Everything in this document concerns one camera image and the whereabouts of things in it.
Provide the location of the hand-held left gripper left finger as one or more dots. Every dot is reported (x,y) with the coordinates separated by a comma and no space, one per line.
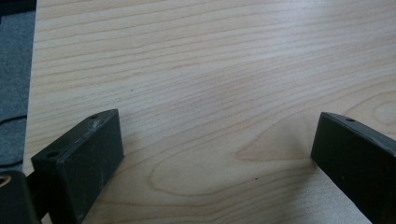
(84,165)

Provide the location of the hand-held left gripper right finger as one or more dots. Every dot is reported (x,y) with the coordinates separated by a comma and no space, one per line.
(358,161)

